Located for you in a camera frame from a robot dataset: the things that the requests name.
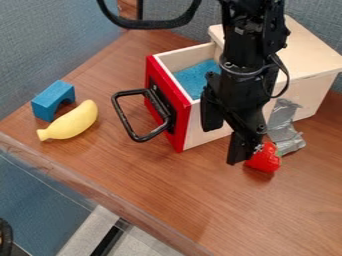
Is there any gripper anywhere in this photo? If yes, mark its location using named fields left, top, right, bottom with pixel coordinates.
left=199, top=65, right=281, bottom=166

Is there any drawer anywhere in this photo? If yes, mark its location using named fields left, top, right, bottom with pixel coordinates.
left=110, top=41, right=236, bottom=154

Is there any red toy strawberry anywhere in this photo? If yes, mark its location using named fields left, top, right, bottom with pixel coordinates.
left=243, top=141, right=284, bottom=174

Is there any cabinet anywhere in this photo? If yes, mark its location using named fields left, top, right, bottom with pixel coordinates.
left=207, top=14, right=342, bottom=125

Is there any yellow toy banana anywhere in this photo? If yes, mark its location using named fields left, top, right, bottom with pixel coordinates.
left=36, top=99, right=99, bottom=142

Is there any blue arch block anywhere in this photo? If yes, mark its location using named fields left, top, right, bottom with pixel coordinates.
left=29, top=79, right=78, bottom=123

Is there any grey duct tape patch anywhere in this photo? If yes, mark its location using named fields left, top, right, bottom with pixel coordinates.
left=263, top=97, right=308, bottom=158

